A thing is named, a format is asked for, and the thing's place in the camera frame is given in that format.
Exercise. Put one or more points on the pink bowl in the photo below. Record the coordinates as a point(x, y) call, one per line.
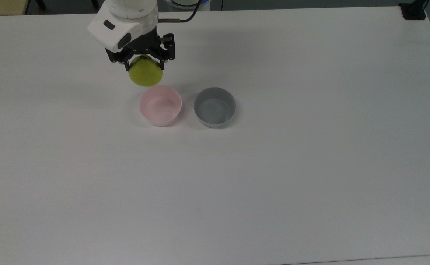
point(160, 106)

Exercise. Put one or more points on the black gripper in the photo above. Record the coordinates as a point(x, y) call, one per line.
point(144, 44)

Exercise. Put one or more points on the green pear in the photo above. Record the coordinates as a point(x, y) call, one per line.
point(146, 71)

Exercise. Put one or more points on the black chair leg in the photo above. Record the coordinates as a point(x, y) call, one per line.
point(95, 3)
point(41, 3)

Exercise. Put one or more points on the grey bowl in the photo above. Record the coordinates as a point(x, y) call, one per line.
point(214, 108)

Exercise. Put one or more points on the black table clamp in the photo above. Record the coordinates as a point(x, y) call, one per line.
point(413, 11)

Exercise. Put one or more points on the yellow wooden furniture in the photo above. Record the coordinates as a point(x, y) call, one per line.
point(2, 6)

